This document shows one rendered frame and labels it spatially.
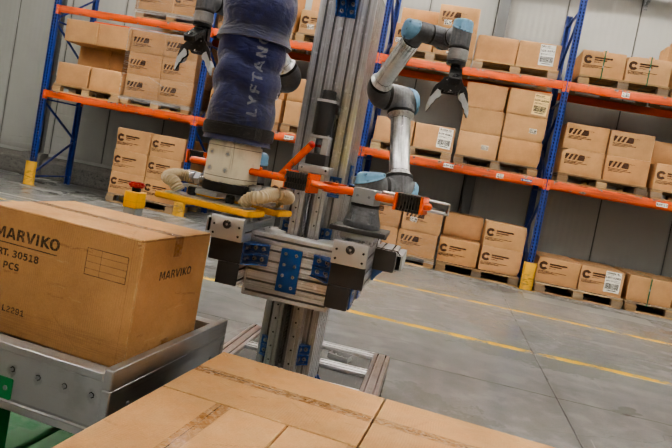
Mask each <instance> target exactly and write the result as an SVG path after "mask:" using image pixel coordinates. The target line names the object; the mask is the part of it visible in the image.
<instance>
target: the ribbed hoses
mask: <svg viewBox="0 0 672 448"><path fill-rule="evenodd" d="M189 170H190V169H188V170H184V169H179V168H173V169H168V170H165V171H164V172H163V173H162V174H161V179H162V181H163V182H164V183H165V184H166V185H168V186H169V187H171V189H172V191H174V192H177V191H181V190H183V189H184V188H185V187H184V185H182V184H183V183H182V182H181V181H186V182H187V181H188V182H189V180H190V178H189V172H190V171H189ZM190 175H191V172H190ZM294 200H295V196H294V194H293V193H292V192H291V191H289V190H285V189H280V188H279V189H278V188H272V187H270V188H269V187H268V189H267V188H266V189H265V190H261V191H251V192H247V193H246V194H244V195H243V196H242V197H241V198H240V199H239V200H238V204H239V206H240V207H245V208H250V207H251V206H252V205H254V204H255V205H256V204H258V205H259V204H266V203H269V202H275V203H276V206H272V207H275V208H279V207H281V206H282V205H290V204H292V203H293V202H294Z"/></svg>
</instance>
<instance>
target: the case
mask: <svg viewBox="0 0 672 448"><path fill-rule="evenodd" d="M210 235H211V233H208V232H204V231H200V230H195V229H191V228H187V227H183V226H179V225H174V224H170V223H166V222H162V221H157V220H153V219H149V218H145V217H140V216H136V215H132V214H128V213H123V212H119V211H115V210H111V209H106V208H102V207H98V206H94V205H89V204H85V203H81V202H77V201H6V202H0V332H2V333H5V334H8V335H11V336H14V337H17V338H20V339H23V340H27V341H30V342H33V343H36V344H39V345H42V346H45V347H48V348H51V349H54V350H57V351H60V352H63V353H66V354H70V355H73V356H76V357H79V358H82V359H85V360H88V361H91V362H94V363H97V364H100V365H103V366H106V367H111V366H113V365H116V364H118V363H120V362H122V361H125V360H127V359H129V358H132V357H134V356H136V355H139V354H141V353H143V352H145V351H148V350H150V349H152V348H155V347H157V346H159V345H162V344H164V343H166V342H168V341H171V340H173V339H175V338H178V337H180V336H182V335H185V334H187V333H189V332H191V331H194V327H195V321H196V315H197V310H198V304H199V298H200V292H201V287H202V281H203V275H204V270H205V264H206V258H207V253H208V247H209V241H210Z"/></svg>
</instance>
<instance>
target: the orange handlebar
mask: <svg viewBox="0 0 672 448"><path fill-rule="evenodd" d="M189 160H190V162H191V163H195V164H200V165H205V164H206V158H202V157H196V156H191V157H190V159H189ZM249 174H250V175H254V176H259V177H264V178H269V179H274V180H278V181H284V176H285V175H284V174H279V173H277V172H272V171H267V170H263V168H262V167H260V168H259V169H254V168H250V169H249ZM310 187H313V188H317V189H322V191H324V192H328V193H334V194H337V195H340V194H343V195H345V194H347V195H353V190H354V188H352V187H347V185H345V184H342V183H335V182H333V181H330V182H327V181H324V182H322V181H314V180H311V182H310ZM375 200H376V201H381V202H386V203H391V204H393V201H394V196H392V195H387V194H382V193H381V194H379V193H377V194H376V195H375ZM431 209H432V204H430V203H424V206H423V210H426V211H430V210H431Z"/></svg>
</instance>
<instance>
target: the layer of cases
mask: <svg viewBox="0 0 672 448"><path fill-rule="evenodd" d="M384 402H385V403H384ZM52 448H555V447H552V446H548V445H545V444H541V443H538V442H534V441H531V440H527V439H524V438H520V437H517V436H513V435H510V434H507V433H503V432H500V431H496V430H493V429H489V428H486V427H482V426H479V425H475V424H472V423H468V422H465V421H462V420H458V419H455V418H451V417H448V416H444V415H441V414H437V413H434V412H430V411H427V410H423V409H420V408H416V407H413V406H410V405H406V404H403V403H399V402H396V401H392V400H389V399H386V401H385V398H382V397H378V396H375V395H371V394H368V393H365V392H361V391H358V390H354V389H351V388H347V387H344V386H340V385H337V384H333V383H330V382H326V381H323V380H320V379H316V378H313V377H309V376H306V375H302V374H299V373H295V372H292V371H288V370H285V369H281V368H278V367H275V366H271V365H268V364H264V363H261V362H257V361H254V360H250V359H247V358H243V357H240V356H236V355H233V354H229V353H226V352H223V353H221V354H219V355H217V356H215V357H214V358H212V359H210V360H208V361H206V362H205V363H203V364H201V365H199V366H197V367H196V368H194V369H192V370H190V371H188V372H187V373H185V374H183V375H181V376H179V377H178V378H176V379H174V380H172V381H170V382H169V383H167V384H165V385H164V386H161V387H160V388H158V389H156V390H154V391H153V392H151V393H149V394H147V395H145V396H144V397H142V398H140V399H138V400H136V401H135V402H133V403H131V404H129V405H127V406H126V407H124V408H122V409H120V410H118V411H117V412H115V413H113V414H111V415H109V416H108V417H106V418H104V419H102V420H100V421H99V422H97V423H95V424H93V425H91V426H90V427H88V428H86V429H84V430H82V431H81V432H79V433H77V434H75V435H74V436H72V437H70V438H68V439H66V440H65V441H63V442H61V443H59V444H57V445H56V446H54V447H52Z"/></svg>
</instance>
